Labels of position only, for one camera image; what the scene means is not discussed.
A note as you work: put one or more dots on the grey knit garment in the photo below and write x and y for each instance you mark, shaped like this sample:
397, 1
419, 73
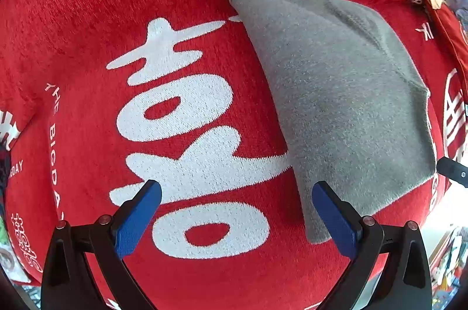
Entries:
329, 94

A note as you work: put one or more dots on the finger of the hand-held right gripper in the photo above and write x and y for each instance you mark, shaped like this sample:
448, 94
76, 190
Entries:
453, 171

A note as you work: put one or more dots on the red fabric pouch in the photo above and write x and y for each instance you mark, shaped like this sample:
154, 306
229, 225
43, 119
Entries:
453, 35

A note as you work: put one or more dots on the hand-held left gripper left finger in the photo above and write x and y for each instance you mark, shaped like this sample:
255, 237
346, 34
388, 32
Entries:
136, 222

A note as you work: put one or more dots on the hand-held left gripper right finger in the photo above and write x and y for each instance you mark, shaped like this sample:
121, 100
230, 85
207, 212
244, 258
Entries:
337, 222

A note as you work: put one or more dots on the red printed blanket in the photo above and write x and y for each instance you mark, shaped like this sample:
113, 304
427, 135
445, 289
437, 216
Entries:
91, 21

